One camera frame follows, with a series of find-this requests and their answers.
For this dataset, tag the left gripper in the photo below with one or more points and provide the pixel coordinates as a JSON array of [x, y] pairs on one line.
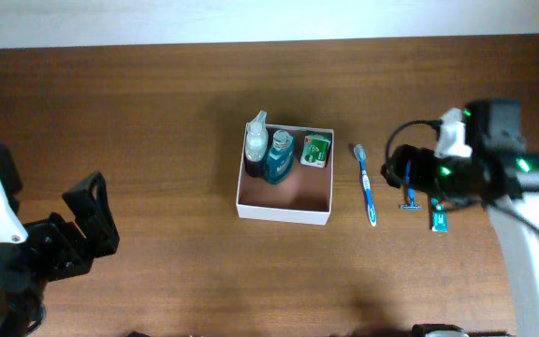
[[57, 234]]

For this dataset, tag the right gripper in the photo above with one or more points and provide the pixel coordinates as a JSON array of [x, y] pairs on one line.
[[423, 162]]

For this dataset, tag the green red toothpaste tube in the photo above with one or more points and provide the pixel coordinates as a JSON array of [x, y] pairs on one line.
[[438, 216]]

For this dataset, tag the blue disposable razor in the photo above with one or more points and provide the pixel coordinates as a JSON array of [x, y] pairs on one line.
[[409, 204]]

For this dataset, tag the blue white toothbrush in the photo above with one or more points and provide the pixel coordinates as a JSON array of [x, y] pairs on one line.
[[360, 156]]

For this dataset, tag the green white small carton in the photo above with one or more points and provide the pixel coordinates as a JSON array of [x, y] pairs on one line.
[[315, 149]]

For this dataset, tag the clear spray bottle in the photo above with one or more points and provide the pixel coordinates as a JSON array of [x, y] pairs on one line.
[[256, 144]]

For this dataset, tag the teal mouthwash bottle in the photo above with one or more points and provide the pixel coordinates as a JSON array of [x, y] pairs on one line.
[[280, 157]]

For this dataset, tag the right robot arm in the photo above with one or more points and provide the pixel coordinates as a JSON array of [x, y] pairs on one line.
[[497, 122]]

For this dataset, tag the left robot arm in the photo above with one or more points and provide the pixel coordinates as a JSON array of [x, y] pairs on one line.
[[22, 310]]

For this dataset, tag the white cardboard box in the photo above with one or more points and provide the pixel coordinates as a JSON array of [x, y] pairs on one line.
[[304, 196]]

